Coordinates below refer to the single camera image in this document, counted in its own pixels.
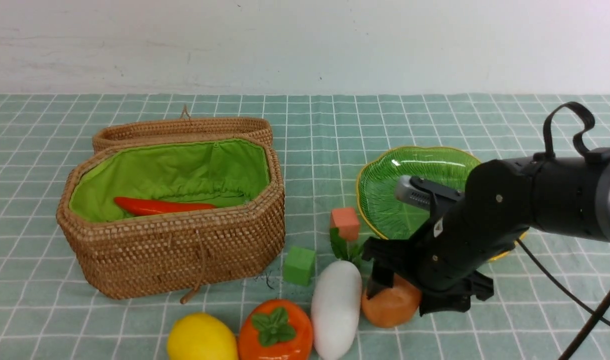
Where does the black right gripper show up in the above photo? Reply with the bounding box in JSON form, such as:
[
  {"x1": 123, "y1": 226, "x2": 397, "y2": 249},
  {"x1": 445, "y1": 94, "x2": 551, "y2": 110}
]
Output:
[{"x1": 362, "y1": 160, "x2": 532, "y2": 317}]

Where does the woven rattan basket lid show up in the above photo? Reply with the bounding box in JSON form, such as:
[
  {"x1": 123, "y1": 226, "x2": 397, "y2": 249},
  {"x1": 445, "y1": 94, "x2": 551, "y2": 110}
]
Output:
[{"x1": 91, "y1": 105, "x2": 274, "y2": 153}]

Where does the green glass leaf plate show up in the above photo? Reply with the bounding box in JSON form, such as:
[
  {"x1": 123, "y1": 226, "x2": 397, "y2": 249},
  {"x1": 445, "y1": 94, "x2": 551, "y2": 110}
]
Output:
[{"x1": 355, "y1": 145, "x2": 528, "y2": 263}]

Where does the green foam cube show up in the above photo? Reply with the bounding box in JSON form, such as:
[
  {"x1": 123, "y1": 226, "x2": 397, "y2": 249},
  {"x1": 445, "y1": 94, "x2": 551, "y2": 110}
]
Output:
[{"x1": 282, "y1": 246, "x2": 316, "y2": 287}]

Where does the yellow toy lemon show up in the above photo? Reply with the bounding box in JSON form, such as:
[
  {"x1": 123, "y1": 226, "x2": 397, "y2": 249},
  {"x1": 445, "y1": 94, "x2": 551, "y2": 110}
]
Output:
[{"x1": 167, "y1": 312, "x2": 239, "y2": 360}]

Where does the white toy radish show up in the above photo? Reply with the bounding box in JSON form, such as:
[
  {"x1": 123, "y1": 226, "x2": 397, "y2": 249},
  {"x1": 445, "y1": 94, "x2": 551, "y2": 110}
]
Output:
[{"x1": 310, "y1": 227, "x2": 363, "y2": 360}]

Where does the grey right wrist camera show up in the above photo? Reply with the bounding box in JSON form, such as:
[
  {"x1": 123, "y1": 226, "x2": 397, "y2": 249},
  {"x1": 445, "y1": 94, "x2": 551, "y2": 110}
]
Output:
[{"x1": 394, "y1": 175, "x2": 463, "y2": 211}]

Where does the orange toy persimmon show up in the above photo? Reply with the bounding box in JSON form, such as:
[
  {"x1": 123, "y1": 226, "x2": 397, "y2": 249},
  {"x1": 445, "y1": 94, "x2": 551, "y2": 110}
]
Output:
[{"x1": 238, "y1": 298, "x2": 314, "y2": 360}]

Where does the woven rattan basket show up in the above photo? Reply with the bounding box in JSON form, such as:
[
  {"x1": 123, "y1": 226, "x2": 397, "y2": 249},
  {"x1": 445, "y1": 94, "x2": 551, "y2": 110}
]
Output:
[{"x1": 55, "y1": 135, "x2": 286, "y2": 304}]

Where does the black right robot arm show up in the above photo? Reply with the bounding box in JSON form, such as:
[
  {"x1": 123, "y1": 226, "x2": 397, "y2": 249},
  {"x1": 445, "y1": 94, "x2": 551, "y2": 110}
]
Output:
[{"x1": 362, "y1": 148, "x2": 610, "y2": 315}]

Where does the brown toy potato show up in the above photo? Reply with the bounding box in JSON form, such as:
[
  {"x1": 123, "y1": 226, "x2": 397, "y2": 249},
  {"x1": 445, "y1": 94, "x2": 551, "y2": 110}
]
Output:
[{"x1": 360, "y1": 274, "x2": 422, "y2": 329}]

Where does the orange toy carrot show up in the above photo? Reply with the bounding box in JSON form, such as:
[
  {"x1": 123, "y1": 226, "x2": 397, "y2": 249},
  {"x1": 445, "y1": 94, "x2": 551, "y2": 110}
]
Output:
[{"x1": 113, "y1": 196, "x2": 217, "y2": 217}]

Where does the orange foam cube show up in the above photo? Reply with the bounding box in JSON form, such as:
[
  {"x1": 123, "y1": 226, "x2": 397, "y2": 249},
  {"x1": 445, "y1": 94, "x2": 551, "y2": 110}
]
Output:
[{"x1": 329, "y1": 207, "x2": 361, "y2": 242}]

